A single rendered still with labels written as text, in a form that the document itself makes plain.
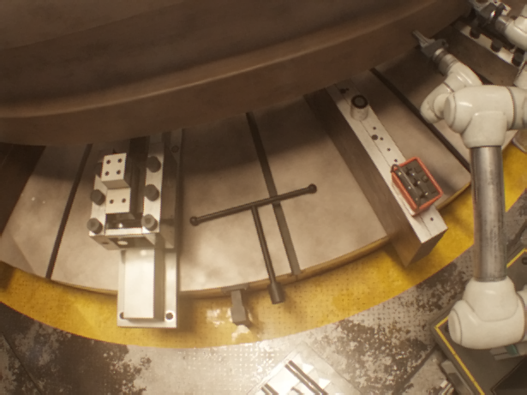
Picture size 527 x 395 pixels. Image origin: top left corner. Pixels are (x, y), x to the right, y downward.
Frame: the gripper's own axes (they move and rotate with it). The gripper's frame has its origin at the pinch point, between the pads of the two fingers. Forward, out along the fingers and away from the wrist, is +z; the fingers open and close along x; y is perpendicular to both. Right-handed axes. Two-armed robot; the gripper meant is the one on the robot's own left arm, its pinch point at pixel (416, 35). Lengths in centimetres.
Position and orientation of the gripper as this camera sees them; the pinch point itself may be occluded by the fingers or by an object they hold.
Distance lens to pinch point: 202.2
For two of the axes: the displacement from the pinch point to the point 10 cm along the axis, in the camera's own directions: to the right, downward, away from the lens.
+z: -5.4, -7.5, 3.9
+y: -1.1, -4.0, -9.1
